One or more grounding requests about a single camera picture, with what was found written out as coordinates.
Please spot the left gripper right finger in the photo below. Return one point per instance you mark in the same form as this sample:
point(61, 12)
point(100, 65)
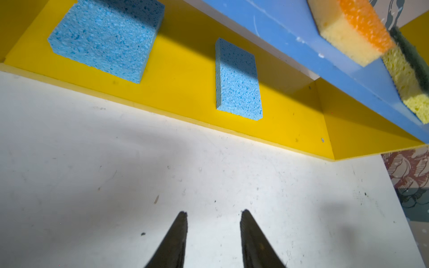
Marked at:
point(257, 252)

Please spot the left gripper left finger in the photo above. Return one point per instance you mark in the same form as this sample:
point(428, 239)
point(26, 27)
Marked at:
point(171, 251)

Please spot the blue sponge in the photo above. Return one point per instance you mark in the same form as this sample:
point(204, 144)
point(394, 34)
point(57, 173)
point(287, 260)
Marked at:
point(237, 83)
point(115, 37)

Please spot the yellow shelf unit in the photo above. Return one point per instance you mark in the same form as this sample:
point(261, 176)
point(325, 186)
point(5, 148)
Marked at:
point(315, 100)

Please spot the orange sponge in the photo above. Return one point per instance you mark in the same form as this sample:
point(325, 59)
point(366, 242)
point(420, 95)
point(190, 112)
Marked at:
point(352, 27)

